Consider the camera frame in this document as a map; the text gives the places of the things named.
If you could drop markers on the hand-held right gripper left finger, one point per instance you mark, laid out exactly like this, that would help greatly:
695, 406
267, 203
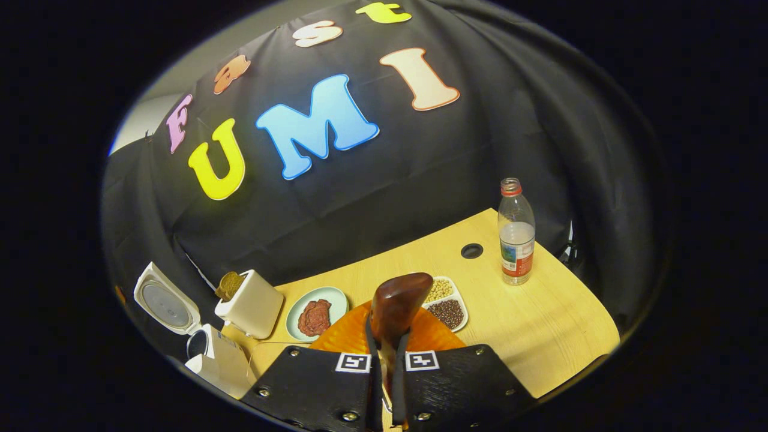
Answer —
318, 387

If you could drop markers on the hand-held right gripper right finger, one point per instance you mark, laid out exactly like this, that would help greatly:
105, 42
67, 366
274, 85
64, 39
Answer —
462, 387

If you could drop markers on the white rice cooker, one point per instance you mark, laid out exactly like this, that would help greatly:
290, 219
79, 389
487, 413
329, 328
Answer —
225, 360

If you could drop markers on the brown wooden spoon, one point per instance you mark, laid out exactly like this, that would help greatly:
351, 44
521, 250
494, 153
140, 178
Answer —
396, 303

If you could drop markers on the clear plastic tray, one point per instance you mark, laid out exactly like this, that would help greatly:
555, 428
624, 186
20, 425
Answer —
264, 360

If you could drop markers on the brown meat slice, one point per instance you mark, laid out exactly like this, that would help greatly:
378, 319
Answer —
314, 318

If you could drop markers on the dark red beans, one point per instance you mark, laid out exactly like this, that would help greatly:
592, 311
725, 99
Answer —
447, 313

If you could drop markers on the pale green plate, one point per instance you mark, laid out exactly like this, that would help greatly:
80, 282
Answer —
339, 300

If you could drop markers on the white divided dish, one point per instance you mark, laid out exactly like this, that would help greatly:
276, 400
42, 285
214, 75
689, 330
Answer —
458, 294

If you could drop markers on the yellow soybeans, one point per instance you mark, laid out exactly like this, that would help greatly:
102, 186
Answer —
440, 290

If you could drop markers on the white toaster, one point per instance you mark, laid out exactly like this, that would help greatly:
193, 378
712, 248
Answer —
255, 306

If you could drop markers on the brown bread slice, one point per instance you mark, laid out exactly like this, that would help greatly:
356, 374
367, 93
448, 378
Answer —
229, 285

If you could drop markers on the clear water bottle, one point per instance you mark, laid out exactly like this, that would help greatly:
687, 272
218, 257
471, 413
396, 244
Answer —
516, 240

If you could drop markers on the black backdrop cloth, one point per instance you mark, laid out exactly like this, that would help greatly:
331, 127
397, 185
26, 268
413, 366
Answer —
420, 180

